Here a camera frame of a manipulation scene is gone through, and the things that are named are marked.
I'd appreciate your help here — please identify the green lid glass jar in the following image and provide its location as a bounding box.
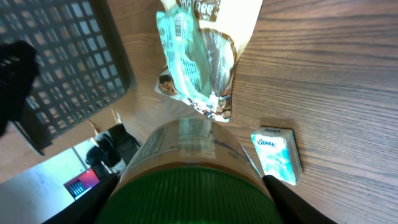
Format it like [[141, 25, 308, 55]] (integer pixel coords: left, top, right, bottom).
[[96, 118, 282, 224]]

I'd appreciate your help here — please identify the green white tissue pack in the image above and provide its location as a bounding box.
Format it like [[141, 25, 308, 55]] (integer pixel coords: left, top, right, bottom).
[[251, 127, 303, 185]]

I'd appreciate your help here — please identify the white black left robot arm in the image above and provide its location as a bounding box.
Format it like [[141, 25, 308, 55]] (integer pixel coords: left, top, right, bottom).
[[1, 40, 39, 134]]

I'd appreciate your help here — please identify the teal wipes packet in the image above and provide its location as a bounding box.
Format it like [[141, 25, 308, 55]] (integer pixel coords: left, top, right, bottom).
[[156, 6, 211, 101]]

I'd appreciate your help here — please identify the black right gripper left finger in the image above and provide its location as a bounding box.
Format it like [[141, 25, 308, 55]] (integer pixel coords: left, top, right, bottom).
[[43, 174, 119, 224]]

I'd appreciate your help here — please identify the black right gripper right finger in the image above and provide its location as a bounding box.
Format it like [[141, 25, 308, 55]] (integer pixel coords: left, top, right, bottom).
[[262, 175, 336, 224]]

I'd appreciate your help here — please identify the brown Panera snack bag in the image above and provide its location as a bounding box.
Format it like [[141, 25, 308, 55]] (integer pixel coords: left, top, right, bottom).
[[160, 0, 264, 103]]

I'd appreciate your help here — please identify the grey plastic mesh basket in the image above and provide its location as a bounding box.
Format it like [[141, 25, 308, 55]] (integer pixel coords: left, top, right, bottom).
[[1, 0, 136, 154]]

